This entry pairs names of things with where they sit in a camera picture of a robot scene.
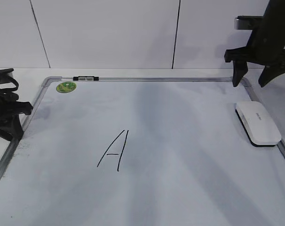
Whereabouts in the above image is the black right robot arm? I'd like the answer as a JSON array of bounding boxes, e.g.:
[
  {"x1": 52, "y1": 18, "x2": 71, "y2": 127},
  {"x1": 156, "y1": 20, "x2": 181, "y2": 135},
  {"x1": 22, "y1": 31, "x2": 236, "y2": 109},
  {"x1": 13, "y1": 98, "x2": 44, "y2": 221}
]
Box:
[{"x1": 224, "y1": 0, "x2": 285, "y2": 87}]

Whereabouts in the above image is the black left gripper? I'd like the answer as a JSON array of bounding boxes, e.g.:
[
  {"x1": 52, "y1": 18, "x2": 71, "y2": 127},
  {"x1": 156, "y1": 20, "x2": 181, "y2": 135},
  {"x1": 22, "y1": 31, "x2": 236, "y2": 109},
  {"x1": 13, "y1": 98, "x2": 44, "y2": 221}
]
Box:
[{"x1": 0, "y1": 79, "x2": 33, "y2": 141}]

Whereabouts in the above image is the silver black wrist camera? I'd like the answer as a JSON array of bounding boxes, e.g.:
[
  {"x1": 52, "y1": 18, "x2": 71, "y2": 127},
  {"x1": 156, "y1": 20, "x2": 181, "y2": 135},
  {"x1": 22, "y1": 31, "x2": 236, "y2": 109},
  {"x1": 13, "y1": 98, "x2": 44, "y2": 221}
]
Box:
[{"x1": 234, "y1": 15, "x2": 263, "y2": 30}]

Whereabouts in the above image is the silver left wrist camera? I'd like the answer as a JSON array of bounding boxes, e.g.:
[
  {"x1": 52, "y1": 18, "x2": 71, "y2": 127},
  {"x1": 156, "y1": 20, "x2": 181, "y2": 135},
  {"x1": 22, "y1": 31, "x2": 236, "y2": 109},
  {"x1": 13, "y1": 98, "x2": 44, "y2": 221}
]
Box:
[{"x1": 0, "y1": 68, "x2": 14, "y2": 83}]

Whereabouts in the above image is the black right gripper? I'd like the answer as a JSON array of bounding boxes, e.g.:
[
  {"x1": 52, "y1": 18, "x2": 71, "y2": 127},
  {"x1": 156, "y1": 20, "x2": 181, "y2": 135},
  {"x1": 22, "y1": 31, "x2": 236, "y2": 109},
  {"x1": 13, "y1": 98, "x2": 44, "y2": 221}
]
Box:
[{"x1": 224, "y1": 14, "x2": 285, "y2": 88}]

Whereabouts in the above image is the round green magnet sticker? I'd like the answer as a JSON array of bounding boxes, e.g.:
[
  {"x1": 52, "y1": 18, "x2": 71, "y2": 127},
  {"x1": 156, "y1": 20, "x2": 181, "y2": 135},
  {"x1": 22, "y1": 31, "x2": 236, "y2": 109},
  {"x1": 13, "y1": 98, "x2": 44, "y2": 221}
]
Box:
[{"x1": 56, "y1": 81, "x2": 77, "y2": 94}]

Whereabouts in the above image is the white whiteboard eraser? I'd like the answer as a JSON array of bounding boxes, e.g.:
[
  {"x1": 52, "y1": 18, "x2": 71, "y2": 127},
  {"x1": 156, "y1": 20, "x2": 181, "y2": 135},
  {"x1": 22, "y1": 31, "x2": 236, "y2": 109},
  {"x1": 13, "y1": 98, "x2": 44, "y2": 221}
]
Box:
[{"x1": 235, "y1": 101, "x2": 282, "y2": 146}]

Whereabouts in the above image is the whiteboard with grey frame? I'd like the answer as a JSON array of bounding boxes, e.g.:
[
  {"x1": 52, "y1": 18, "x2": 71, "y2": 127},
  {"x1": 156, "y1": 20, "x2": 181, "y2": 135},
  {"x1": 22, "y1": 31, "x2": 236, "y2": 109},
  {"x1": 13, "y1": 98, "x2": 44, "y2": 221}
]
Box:
[{"x1": 0, "y1": 78, "x2": 285, "y2": 226}]

